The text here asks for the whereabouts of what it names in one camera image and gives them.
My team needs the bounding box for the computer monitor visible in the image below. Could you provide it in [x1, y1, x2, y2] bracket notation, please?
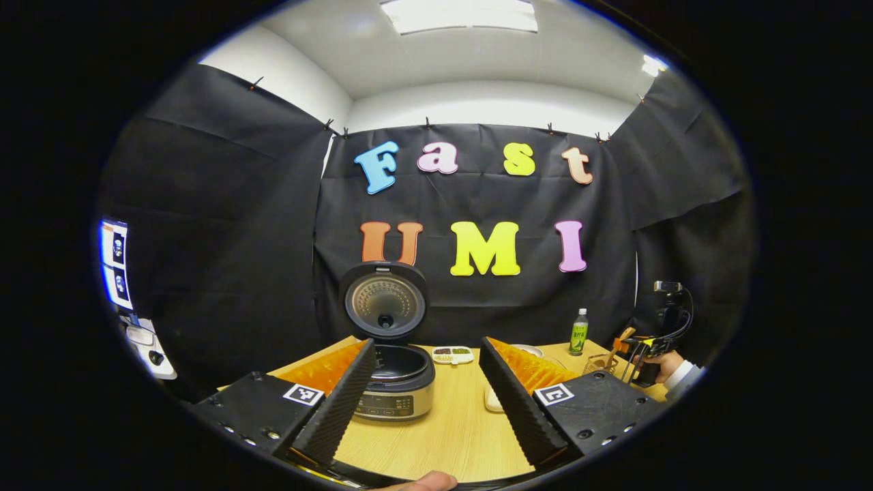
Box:
[99, 218, 134, 311]

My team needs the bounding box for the grey rice cooker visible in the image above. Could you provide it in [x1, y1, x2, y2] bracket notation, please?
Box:
[339, 261, 436, 421]

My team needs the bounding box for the white side desk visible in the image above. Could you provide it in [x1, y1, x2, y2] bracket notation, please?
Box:
[119, 317, 178, 381]

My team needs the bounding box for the long ceiling light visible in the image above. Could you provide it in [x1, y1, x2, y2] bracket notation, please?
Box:
[380, 0, 539, 35]

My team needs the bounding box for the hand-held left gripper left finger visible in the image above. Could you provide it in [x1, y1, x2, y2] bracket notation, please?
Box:
[188, 339, 377, 468]

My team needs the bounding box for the green drink bottle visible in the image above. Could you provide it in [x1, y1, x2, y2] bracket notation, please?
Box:
[569, 308, 589, 357]

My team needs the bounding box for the wooden spoon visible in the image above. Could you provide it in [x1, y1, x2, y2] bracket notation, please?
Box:
[604, 327, 636, 369]

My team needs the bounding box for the black backdrop cloth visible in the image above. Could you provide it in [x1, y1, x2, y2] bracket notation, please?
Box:
[99, 65, 758, 403]

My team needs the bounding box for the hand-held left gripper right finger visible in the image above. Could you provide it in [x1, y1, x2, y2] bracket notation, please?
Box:
[479, 336, 666, 468]

